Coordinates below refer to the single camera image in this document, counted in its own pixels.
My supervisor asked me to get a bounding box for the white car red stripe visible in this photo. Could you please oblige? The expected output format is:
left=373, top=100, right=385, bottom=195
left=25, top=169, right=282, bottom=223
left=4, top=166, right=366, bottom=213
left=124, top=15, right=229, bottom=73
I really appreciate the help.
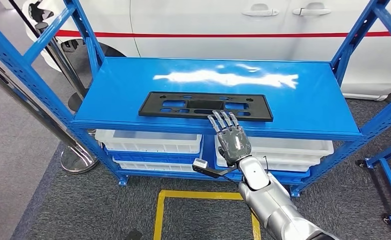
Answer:
left=21, top=0, right=391, bottom=102

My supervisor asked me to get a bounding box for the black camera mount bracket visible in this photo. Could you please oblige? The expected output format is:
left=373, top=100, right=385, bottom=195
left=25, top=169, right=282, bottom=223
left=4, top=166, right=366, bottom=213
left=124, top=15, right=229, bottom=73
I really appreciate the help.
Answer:
left=198, top=163, right=239, bottom=180

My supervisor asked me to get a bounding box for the blue wheeled shelf cart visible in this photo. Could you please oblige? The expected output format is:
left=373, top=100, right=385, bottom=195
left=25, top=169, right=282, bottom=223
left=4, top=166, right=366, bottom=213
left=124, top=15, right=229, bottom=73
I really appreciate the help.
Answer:
left=356, top=137, right=391, bottom=232

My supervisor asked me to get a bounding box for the blue metal shelf rack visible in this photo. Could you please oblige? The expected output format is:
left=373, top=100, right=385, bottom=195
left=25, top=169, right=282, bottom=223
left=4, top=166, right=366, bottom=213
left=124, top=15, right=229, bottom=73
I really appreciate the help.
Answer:
left=0, top=0, right=391, bottom=198

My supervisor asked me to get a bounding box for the white plastic bin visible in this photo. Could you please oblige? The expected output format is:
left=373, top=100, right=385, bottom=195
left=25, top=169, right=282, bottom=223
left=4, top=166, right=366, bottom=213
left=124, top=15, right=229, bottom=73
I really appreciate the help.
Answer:
left=215, top=155, right=322, bottom=173
left=112, top=158, right=200, bottom=174
left=95, top=129, right=203, bottom=155
left=214, top=135, right=335, bottom=167

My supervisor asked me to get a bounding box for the long black plastic part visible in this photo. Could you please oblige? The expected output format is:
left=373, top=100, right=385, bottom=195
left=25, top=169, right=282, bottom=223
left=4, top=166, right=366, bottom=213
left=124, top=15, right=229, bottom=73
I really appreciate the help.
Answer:
left=138, top=91, right=274, bottom=123

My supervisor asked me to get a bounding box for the black round stand base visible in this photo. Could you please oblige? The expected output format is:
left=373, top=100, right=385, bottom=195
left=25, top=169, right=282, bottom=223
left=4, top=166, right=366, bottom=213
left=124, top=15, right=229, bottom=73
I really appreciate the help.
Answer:
left=67, top=92, right=91, bottom=113

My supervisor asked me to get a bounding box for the chrome stanchion post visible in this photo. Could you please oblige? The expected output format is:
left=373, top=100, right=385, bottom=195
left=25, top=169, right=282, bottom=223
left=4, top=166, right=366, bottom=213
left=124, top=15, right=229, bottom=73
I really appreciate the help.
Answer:
left=0, top=60, right=99, bottom=174
left=34, top=22, right=89, bottom=99

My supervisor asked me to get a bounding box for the black camera cable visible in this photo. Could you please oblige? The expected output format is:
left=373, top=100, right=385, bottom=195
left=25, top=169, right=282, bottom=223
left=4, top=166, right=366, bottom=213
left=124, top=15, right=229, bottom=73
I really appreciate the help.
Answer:
left=220, top=173, right=246, bottom=186

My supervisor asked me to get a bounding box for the yellow floor tape square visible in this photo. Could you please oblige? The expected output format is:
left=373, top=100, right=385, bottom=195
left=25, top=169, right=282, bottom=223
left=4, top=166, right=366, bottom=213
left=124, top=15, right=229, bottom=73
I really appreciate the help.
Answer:
left=153, top=189, right=262, bottom=240

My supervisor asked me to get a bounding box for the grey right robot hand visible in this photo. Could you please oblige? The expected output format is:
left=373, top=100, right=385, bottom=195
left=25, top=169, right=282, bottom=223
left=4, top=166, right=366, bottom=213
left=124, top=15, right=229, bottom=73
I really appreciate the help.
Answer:
left=207, top=110, right=252, bottom=167

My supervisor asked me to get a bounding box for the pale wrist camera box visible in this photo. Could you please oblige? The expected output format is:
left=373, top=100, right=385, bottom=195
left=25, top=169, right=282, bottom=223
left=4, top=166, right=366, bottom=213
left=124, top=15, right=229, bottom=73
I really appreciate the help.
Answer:
left=192, top=158, right=210, bottom=173

